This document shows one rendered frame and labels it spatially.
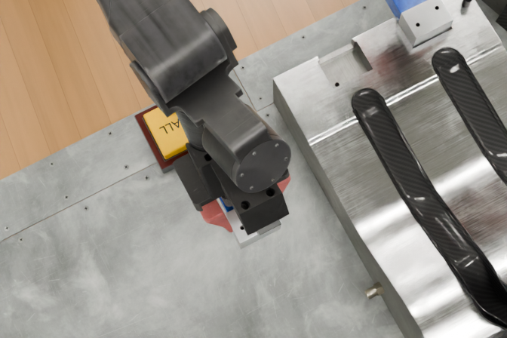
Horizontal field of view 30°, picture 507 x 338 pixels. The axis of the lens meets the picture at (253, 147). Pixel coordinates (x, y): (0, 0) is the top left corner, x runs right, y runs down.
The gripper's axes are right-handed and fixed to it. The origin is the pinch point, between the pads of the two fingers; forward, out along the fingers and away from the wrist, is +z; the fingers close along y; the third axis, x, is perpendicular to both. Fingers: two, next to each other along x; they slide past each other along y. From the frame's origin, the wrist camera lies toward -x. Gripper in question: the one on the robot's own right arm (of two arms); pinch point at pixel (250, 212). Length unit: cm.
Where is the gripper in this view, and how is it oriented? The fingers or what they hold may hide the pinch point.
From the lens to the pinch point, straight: 101.0
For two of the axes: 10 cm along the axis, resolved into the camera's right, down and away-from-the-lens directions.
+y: 8.9, -4.5, 1.0
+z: 2.3, 6.2, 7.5
